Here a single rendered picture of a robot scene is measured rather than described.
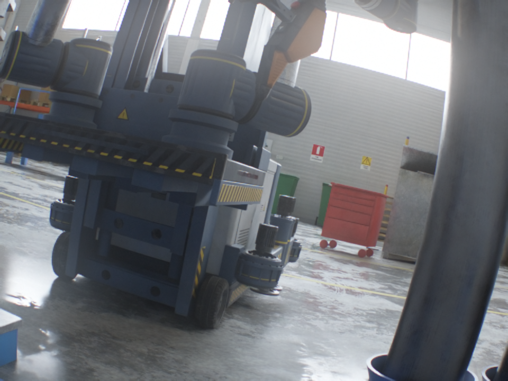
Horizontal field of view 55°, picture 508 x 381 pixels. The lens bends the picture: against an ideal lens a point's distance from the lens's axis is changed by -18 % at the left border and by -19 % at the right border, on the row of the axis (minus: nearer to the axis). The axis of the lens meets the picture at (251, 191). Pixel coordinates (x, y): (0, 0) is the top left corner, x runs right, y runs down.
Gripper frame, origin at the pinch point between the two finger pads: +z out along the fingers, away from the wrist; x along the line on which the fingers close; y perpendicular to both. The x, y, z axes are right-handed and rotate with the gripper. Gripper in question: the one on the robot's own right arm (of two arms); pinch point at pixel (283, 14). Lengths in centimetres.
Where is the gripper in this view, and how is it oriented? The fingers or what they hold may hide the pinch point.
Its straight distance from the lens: 134.8
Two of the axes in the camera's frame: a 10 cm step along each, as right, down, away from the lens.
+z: 6.6, 5.1, 5.5
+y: -4.9, 8.5, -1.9
